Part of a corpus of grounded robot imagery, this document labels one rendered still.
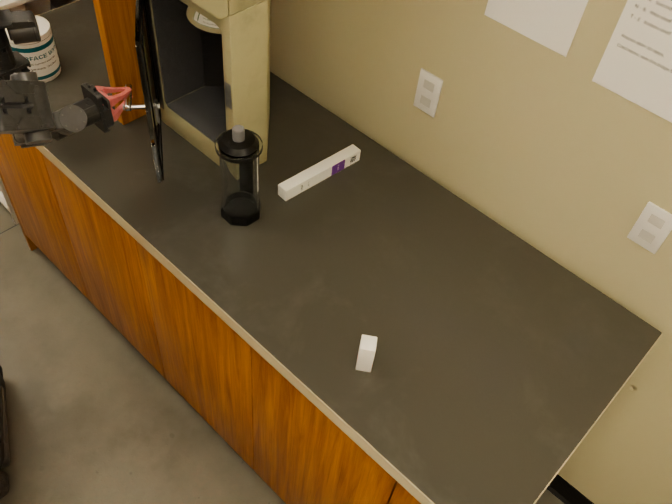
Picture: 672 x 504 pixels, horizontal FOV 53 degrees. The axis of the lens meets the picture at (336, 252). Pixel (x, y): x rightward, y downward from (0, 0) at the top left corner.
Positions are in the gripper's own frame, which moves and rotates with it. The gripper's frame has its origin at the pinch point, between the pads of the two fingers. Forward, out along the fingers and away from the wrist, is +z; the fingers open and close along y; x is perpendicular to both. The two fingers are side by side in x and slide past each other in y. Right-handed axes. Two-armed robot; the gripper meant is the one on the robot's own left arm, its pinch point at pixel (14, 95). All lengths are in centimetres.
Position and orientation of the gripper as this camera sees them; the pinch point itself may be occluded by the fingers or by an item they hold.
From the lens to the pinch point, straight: 188.4
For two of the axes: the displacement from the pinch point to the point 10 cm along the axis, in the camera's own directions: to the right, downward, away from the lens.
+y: 6.9, -5.2, 5.0
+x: -7.2, -5.6, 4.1
